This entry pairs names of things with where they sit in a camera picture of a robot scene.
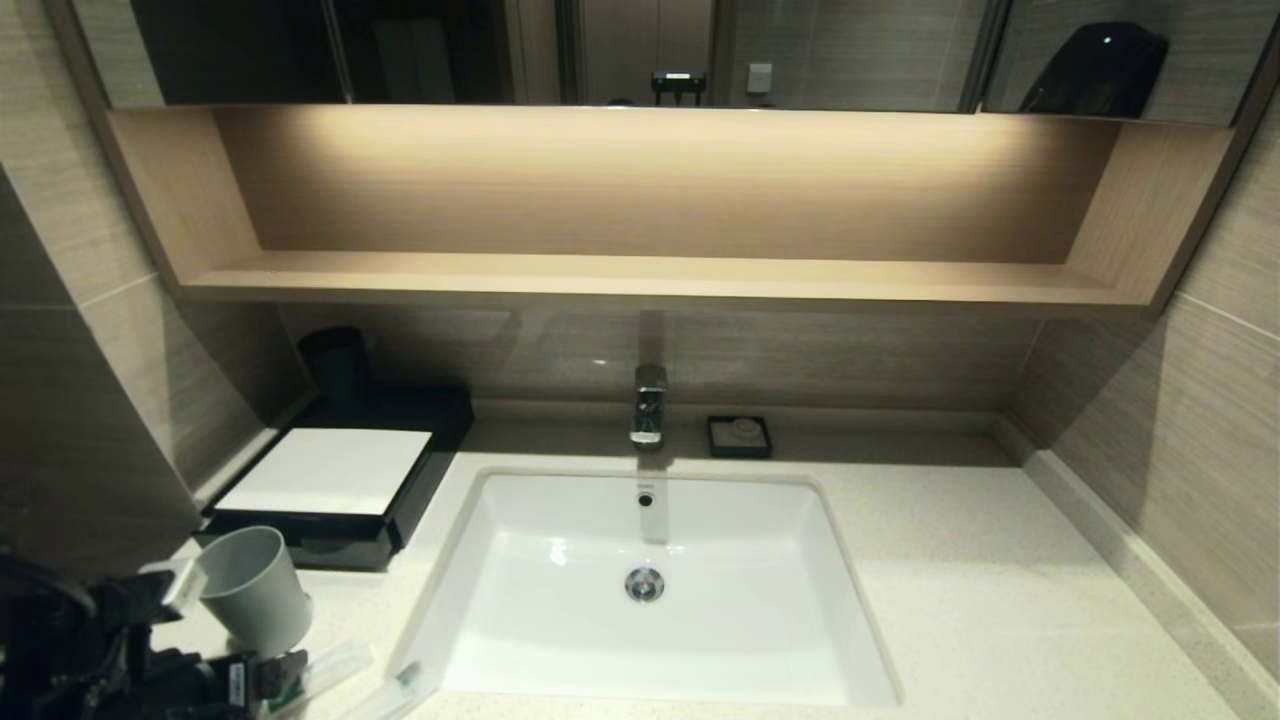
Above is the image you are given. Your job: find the grey plastic cup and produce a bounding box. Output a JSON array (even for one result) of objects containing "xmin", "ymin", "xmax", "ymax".
[{"xmin": 195, "ymin": 526, "xmax": 314, "ymax": 660}]

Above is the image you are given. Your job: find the black amenity box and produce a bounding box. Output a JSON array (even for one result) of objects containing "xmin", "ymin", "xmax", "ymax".
[{"xmin": 195, "ymin": 388, "xmax": 476, "ymax": 573}]

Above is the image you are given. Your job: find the white square plate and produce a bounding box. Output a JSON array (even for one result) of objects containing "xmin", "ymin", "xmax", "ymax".
[{"xmin": 215, "ymin": 429, "xmax": 435, "ymax": 518}]

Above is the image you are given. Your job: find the wrapped toothbrush with green label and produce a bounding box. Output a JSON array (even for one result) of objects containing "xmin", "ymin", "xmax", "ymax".
[{"xmin": 265, "ymin": 640, "xmax": 377, "ymax": 719}]

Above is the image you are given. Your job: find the small item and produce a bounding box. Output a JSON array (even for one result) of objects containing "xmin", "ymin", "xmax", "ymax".
[{"xmin": 338, "ymin": 660, "xmax": 427, "ymax": 720}]

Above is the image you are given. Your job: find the white ceramic sink basin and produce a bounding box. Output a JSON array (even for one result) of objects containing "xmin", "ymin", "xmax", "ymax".
[{"xmin": 400, "ymin": 468, "xmax": 901, "ymax": 709}]

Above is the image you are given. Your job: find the black tumbler cup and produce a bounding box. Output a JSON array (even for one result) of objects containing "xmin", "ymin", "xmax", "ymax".
[{"xmin": 299, "ymin": 327, "xmax": 373, "ymax": 406}]

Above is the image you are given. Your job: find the chrome sink faucet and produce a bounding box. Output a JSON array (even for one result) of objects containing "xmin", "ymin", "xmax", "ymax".
[{"xmin": 629, "ymin": 364, "xmax": 669, "ymax": 448}]

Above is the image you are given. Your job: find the black square soap dish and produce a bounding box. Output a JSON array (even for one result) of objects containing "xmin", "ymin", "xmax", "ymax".
[{"xmin": 706, "ymin": 416, "xmax": 773, "ymax": 461}]

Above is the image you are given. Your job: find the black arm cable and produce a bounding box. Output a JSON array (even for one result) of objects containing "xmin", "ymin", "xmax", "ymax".
[{"xmin": 0, "ymin": 553, "xmax": 98, "ymax": 621}]

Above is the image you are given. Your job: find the wooden wall shelf niche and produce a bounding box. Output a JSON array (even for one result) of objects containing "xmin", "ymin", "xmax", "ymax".
[{"xmin": 105, "ymin": 103, "xmax": 1236, "ymax": 319}]

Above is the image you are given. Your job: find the wall mirror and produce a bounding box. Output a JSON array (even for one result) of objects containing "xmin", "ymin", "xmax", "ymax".
[{"xmin": 75, "ymin": 0, "xmax": 1280, "ymax": 127}]

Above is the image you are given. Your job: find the black glossy wall dispenser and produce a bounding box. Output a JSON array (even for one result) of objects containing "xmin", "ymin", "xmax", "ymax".
[{"xmin": 1017, "ymin": 24, "xmax": 1170, "ymax": 119}]

